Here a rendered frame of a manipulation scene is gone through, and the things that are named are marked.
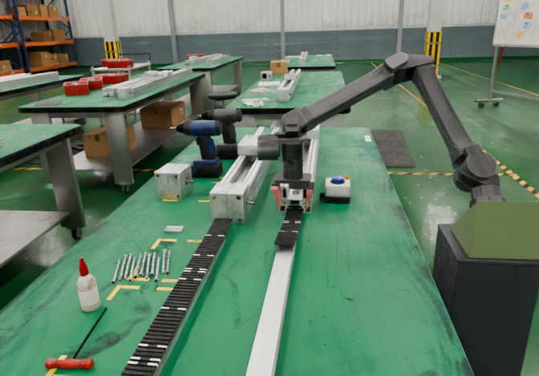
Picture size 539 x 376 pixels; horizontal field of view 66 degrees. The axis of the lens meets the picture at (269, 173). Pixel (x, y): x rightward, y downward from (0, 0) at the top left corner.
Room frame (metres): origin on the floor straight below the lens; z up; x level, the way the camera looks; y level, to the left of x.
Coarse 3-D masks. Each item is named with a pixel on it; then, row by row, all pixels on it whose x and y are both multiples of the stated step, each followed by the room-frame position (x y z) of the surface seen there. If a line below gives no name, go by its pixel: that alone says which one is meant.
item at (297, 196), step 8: (304, 144) 1.74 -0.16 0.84; (312, 144) 1.64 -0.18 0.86; (304, 152) 1.62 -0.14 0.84; (312, 152) 1.52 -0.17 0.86; (304, 160) 1.51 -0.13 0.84; (312, 160) 1.42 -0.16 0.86; (304, 168) 1.45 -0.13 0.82; (312, 168) 1.33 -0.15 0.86; (312, 176) 1.26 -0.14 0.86; (288, 184) 1.20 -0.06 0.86; (288, 192) 1.20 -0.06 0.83; (296, 192) 1.21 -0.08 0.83; (304, 192) 1.20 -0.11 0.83; (288, 200) 1.17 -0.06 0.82; (296, 200) 1.19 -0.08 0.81; (304, 200) 1.16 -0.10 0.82; (312, 200) 1.24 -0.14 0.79; (280, 208) 1.18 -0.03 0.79; (304, 208) 1.16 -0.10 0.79
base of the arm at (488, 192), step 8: (488, 184) 0.99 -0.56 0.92; (472, 192) 1.00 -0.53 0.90; (480, 192) 0.98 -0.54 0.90; (488, 192) 0.97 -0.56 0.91; (496, 192) 0.97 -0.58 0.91; (472, 200) 0.98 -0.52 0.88; (480, 200) 0.96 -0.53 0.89; (488, 200) 0.95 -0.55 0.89; (496, 200) 0.95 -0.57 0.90; (504, 200) 0.96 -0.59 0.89
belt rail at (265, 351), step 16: (288, 256) 0.86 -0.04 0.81; (272, 272) 0.79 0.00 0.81; (288, 272) 0.79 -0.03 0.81; (272, 288) 0.73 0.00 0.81; (288, 288) 0.76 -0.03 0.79; (272, 304) 0.68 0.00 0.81; (272, 320) 0.63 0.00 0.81; (256, 336) 0.59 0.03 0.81; (272, 336) 0.59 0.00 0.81; (256, 352) 0.56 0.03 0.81; (272, 352) 0.55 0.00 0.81; (256, 368) 0.52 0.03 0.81; (272, 368) 0.52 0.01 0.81
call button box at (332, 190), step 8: (328, 184) 1.24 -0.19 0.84; (336, 184) 1.24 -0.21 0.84; (344, 184) 1.24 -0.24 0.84; (320, 192) 1.27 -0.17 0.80; (328, 192) 1.23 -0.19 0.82; (336, 192) 1.23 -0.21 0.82; (344, 192) 1.22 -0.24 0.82; (328, 200) 1.23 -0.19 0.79; (336, 200) 1.23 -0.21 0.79; (344, 200) 1.22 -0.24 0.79
